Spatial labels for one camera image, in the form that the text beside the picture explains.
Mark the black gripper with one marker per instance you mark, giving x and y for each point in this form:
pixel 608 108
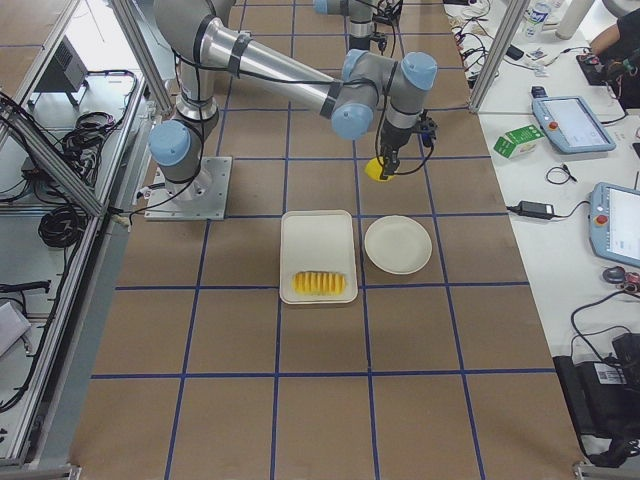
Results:
pixel 391 141

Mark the yellow lemon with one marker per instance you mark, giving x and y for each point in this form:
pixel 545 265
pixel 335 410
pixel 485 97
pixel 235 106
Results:
pixel 372 169

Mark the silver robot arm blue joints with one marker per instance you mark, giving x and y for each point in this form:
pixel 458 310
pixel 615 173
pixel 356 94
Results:
pixel 202 43

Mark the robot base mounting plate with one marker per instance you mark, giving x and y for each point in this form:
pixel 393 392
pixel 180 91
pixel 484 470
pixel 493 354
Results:
pixel 205 198

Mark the white round bowl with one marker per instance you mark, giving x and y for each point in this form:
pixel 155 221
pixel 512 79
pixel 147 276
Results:
pixel 398 245

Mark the white rectangular foam tray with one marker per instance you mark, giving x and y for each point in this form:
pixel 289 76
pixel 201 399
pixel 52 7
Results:
pixel 319 240

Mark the green white carton box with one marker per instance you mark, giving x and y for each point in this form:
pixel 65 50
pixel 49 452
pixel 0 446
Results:
pixel 519 141

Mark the black power adapter brick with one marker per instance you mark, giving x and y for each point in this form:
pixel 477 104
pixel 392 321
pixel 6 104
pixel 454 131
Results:
pixel 536 210

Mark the sliced yellow mango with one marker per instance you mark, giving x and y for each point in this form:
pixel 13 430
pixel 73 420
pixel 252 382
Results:
pixel 319 283

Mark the upper blue teach pendant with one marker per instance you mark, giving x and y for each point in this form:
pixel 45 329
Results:
pixel 570 125

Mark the blue teach pendant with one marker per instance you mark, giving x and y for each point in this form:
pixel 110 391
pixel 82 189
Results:
pixel 570 125
pixel 614 223

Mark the plastic water bottle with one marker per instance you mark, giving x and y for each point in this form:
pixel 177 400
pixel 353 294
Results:
pixel 535 19

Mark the lower blue teach pendant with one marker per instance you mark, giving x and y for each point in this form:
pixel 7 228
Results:
pixel 614 223

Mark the white paper roll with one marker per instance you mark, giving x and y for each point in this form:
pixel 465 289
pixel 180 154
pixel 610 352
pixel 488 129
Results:
pixel 574 15

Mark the black equipment bottom right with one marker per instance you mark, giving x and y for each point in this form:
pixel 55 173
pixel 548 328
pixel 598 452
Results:
pixel 603 399

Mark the grey control box left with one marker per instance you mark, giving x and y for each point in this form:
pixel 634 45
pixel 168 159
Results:
pixel 65 73

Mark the aluminium frame post right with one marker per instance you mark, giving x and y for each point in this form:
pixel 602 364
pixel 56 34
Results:
pixel 506 30

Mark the aluminium frame rail left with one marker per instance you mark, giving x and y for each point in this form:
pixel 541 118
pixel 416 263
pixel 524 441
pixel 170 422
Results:
pixel 42 151

